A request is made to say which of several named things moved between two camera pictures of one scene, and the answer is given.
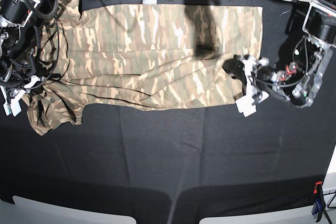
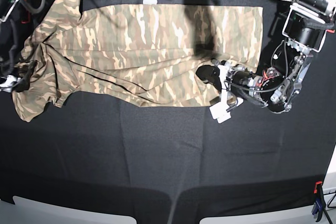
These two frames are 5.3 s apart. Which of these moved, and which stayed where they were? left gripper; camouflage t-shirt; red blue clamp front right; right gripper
Moved: camouflage t-shirt; right gripper; left gripper
Stayed: red blue clamp front right
